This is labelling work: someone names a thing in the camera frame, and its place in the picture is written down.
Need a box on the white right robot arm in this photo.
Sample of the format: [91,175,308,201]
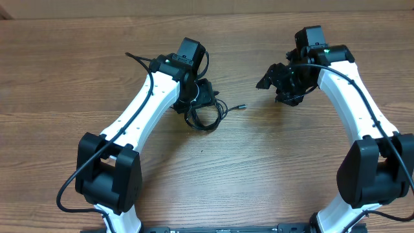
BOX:
[256,45,413,232]

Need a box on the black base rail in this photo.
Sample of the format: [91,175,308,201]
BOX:
[80,222,368,233]

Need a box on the brown cardboard wall panel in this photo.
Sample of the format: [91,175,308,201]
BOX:
[1,0,413,19]

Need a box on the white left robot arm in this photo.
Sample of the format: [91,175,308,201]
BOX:
[74,52,215,232]

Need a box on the black cable bundle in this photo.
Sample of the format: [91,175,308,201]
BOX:
[183,96,248,132]

